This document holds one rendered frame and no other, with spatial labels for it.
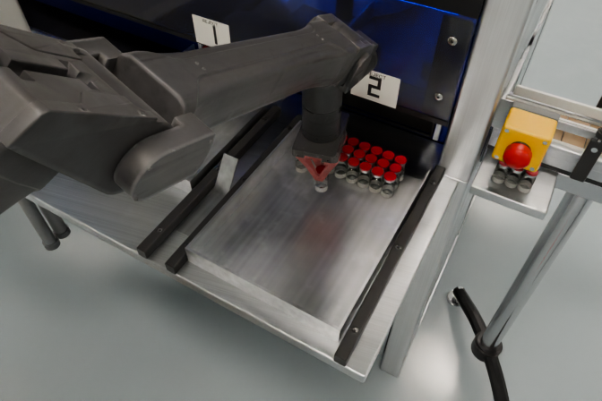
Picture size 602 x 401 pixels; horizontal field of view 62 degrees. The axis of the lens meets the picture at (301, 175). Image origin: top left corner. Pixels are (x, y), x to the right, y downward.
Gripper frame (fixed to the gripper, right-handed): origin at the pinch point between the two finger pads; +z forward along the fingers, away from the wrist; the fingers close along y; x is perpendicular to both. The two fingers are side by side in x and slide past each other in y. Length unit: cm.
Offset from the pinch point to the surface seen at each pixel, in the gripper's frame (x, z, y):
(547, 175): -38.0, 6.8, 15.9
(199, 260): 13.8, 3.8, -18.9
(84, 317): 80, 93, 1
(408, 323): -22, 61, 10
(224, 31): 24.4, -9.2, 21.9
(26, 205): 92, 53, 13
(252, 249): 7.5, 5.7, -13.7
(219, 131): 22.9, 5.8, 10.9
